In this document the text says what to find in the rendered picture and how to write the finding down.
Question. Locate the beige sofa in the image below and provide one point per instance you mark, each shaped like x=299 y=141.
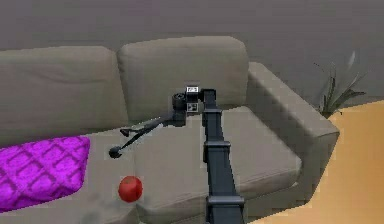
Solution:
x=173 y=110

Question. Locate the green house plant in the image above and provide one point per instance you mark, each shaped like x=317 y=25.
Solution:
x=335 y=93

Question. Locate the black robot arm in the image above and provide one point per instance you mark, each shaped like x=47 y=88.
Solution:
x=218 y=166

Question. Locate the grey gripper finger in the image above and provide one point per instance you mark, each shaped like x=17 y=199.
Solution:
x=143 y=127
x=133 y=141

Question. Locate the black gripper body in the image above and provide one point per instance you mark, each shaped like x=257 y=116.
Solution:
x=179 y=110

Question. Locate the purple quilted cushion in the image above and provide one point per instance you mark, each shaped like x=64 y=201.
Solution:
x=41 y=170

